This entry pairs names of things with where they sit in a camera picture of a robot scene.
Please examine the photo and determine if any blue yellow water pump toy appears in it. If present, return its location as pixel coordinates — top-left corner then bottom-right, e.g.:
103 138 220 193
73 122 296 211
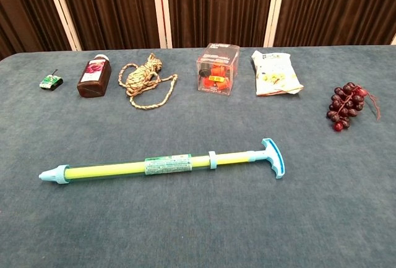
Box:
38 137 287 185

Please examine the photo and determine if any clear box with orange parts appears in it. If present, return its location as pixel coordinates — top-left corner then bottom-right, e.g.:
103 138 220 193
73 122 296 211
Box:
196 43 241 97

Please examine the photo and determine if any white snack bag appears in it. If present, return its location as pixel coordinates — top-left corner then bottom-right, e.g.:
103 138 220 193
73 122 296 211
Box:
251 50 304 97

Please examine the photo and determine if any dark brown rose label bottle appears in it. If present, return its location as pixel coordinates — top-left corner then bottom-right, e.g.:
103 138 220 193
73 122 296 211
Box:
76 53 113 98

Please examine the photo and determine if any brown fabric screen panel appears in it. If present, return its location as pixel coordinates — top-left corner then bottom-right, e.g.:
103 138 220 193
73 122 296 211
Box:
51 0 168 51
0 0 82 61
264 0 396 48
160 0 281 49

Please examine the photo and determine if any dark red plastic grape bunch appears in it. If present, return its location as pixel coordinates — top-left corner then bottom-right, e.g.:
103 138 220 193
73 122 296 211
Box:
326 82 382 132

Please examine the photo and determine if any small green toy tank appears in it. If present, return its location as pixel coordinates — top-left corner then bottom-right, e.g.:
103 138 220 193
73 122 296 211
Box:
39 69 64 91

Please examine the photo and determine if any coiled beige braided rope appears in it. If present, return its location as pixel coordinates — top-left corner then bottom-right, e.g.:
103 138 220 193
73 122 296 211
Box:
117 53 179 110

